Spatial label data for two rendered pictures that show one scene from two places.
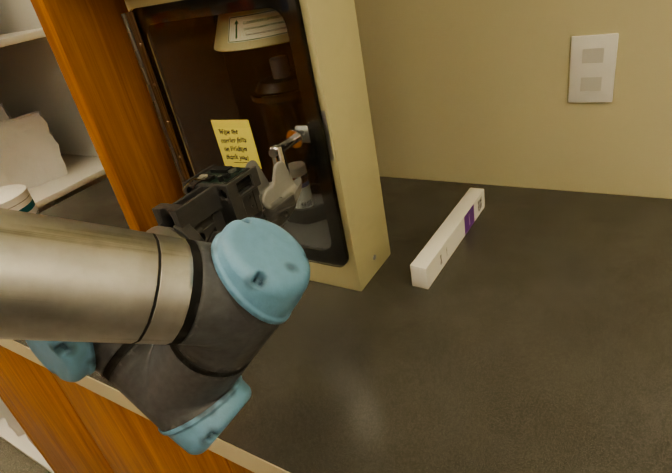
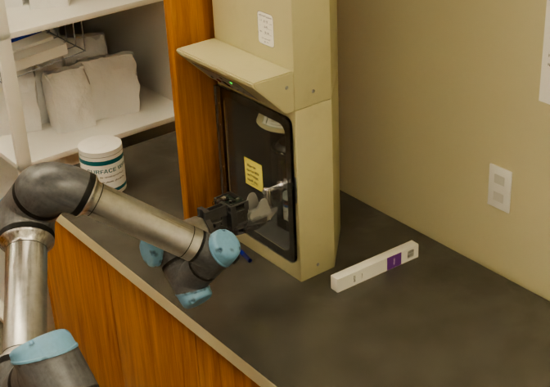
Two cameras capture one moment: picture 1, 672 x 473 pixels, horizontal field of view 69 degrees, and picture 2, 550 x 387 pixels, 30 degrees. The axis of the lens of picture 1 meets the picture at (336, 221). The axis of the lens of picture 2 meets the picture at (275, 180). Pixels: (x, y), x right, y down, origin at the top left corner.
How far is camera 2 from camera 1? 1.86 m
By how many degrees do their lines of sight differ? 16
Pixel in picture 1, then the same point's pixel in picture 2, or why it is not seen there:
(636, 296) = (435, 330)
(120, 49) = (208, 96)
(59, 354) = (151, 254)
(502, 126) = (453, 203)
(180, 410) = (185, 288)
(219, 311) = (205, 255)
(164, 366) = (184, 270)
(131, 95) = (206, 122)
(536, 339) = (366, 331)
